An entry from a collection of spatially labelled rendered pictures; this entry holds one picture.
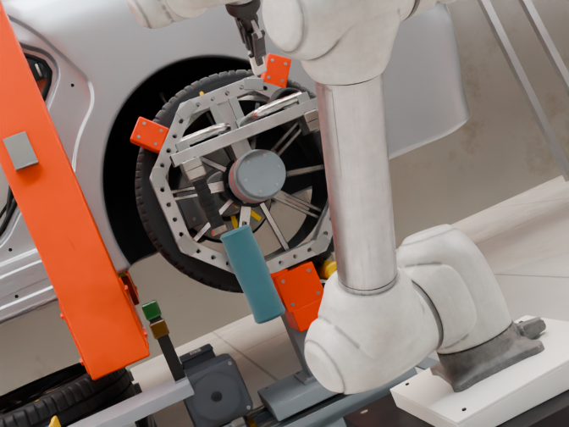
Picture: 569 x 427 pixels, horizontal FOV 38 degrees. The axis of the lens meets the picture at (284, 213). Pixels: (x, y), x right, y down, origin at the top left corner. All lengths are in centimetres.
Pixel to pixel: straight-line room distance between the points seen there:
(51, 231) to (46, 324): 406
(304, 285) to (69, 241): 66
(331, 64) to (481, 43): 598
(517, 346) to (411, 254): 25
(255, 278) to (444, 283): 83
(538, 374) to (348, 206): 44
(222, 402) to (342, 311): 110
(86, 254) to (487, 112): 516
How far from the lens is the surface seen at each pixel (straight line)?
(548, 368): 149
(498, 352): 157
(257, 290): 223
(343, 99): 120
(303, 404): 247
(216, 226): 212
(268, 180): 222
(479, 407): 144
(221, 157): 290
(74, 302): 225
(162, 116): 245
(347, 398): 247
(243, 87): 240
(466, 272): 153
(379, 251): 134
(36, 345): 631
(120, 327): 225
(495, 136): 702
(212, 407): 244
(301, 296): 237
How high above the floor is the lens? 80
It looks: 2 degrees down
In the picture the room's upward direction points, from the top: 23 degrees counter-clockwise
